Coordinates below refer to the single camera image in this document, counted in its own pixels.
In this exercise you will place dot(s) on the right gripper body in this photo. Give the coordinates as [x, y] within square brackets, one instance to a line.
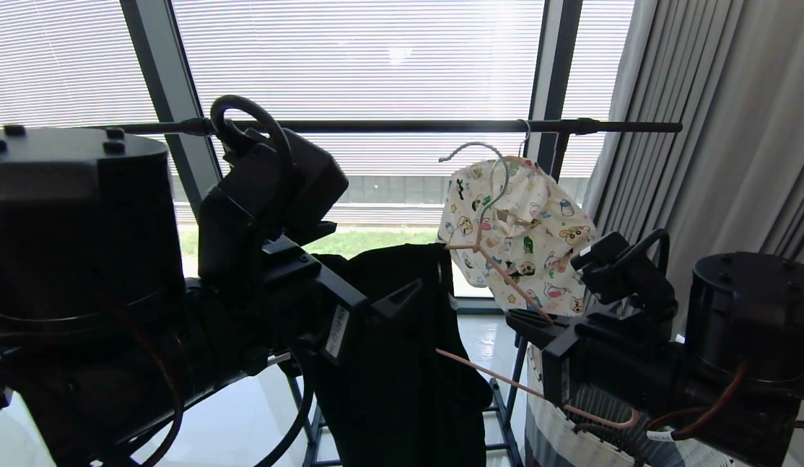
[616, 363]

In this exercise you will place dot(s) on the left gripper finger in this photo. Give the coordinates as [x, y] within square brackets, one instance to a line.
[392, 301]

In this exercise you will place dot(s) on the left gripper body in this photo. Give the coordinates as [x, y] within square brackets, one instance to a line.
[318, 305]

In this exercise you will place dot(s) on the black garment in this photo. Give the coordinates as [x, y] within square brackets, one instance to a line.
[402, 389]

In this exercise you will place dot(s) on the pink clothes hanger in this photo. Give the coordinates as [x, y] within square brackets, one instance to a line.
[527, 135]
[478, 245]

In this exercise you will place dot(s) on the cream printed garment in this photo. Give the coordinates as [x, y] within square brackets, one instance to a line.
[551, 246]

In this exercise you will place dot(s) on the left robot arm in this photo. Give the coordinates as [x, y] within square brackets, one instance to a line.
[71, 227]

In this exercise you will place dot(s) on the white laundry basket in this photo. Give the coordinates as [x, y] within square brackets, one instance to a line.
[557, 434]

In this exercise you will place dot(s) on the black clothes rack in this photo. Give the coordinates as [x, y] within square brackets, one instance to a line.
[408, 126]

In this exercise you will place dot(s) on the window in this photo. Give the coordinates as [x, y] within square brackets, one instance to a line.
[376, 58]

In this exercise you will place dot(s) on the grey curtain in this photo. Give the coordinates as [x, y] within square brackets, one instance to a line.
[733, 130]

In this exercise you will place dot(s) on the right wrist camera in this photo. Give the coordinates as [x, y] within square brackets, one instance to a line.
[622, 279]

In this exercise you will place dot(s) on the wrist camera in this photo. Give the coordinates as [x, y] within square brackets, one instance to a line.
[622, 279]
[298, 181]

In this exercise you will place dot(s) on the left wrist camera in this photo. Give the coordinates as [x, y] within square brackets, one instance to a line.
[298, 181]

